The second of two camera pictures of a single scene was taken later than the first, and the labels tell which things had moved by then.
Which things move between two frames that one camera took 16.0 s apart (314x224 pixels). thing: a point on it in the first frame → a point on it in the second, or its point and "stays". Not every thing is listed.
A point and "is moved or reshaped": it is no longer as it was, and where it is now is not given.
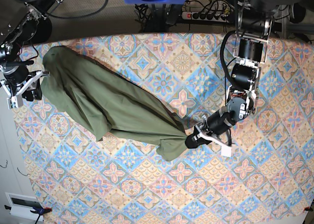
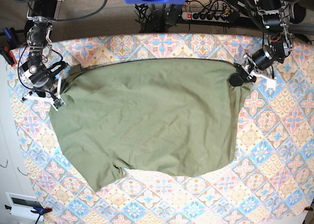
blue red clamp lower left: (39, 211) stays
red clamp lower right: (307, 208) stays
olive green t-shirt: (113, 106) is moved or reshaped
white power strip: (196, 15) stays
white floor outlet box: (21, 205) stays
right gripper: (201, 132) → (248, 68)
